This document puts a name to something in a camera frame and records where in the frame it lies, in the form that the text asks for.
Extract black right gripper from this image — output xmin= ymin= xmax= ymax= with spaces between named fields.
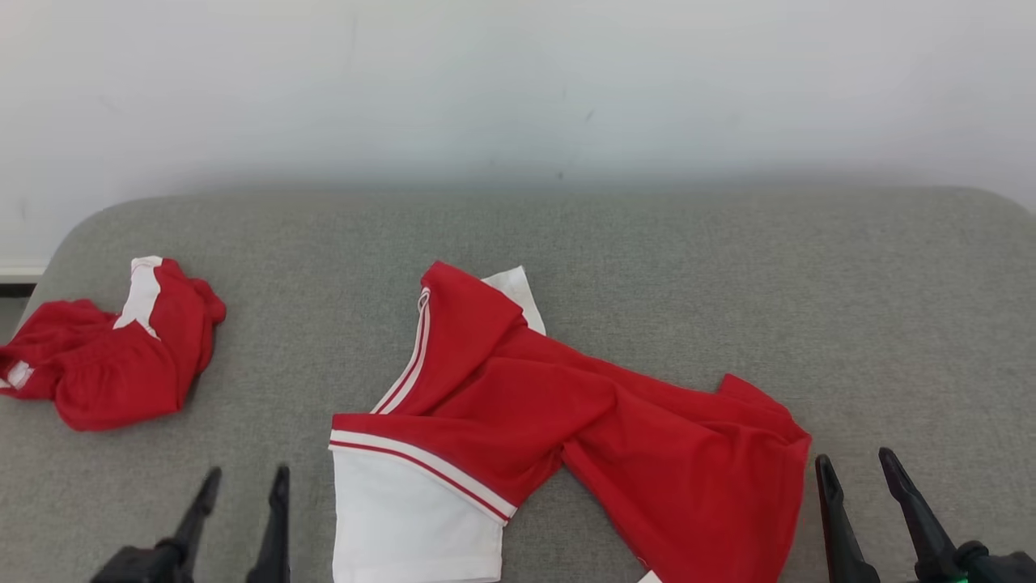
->
xmin=815 ymin=448 xmax=1036 ymax=583

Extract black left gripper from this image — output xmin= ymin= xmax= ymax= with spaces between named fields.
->
xmin=89 ymin=465 xmax=291 ymax=583

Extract red shorts with white stripe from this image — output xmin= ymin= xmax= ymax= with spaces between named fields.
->
xmin=0 ymin=257 xmax=227 ymax=432

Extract red white basketball jersey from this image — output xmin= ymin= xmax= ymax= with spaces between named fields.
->
xmin=328 ymin=261 xmax=813 ymax=583

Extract grey fabric sofa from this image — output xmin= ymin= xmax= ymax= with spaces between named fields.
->
xmin=0 ymin=188 xmax=1036 ymax=583

